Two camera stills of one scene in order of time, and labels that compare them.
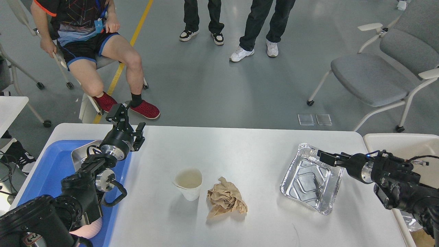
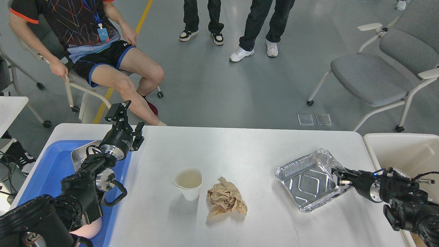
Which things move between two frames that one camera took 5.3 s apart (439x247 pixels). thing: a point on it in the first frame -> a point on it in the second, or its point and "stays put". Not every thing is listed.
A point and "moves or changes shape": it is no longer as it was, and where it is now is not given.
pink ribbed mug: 89,231 stays put
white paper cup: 189,180 stays put
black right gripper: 359,165 -> 366,183
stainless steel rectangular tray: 78,155 stays put
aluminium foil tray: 310,181 moves or changes shape
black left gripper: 121,138 stays put
